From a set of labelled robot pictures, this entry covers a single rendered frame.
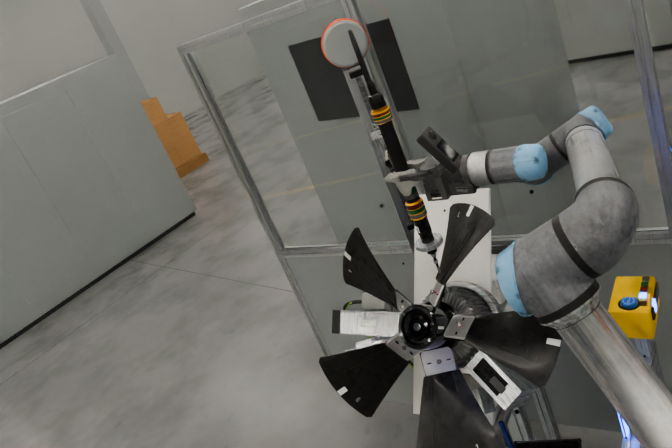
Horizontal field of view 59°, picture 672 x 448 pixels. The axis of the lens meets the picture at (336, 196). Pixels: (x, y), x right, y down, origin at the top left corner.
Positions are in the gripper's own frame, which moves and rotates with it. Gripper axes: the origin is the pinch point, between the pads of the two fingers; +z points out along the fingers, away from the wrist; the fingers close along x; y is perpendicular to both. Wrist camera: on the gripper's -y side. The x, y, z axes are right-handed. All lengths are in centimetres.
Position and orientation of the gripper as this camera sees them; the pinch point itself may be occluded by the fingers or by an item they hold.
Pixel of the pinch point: (392, 171)
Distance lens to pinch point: 143.5
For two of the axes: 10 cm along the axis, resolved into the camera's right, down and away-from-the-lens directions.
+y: 3.6, 8.6, 3.6
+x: 4.8, -5.0, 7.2
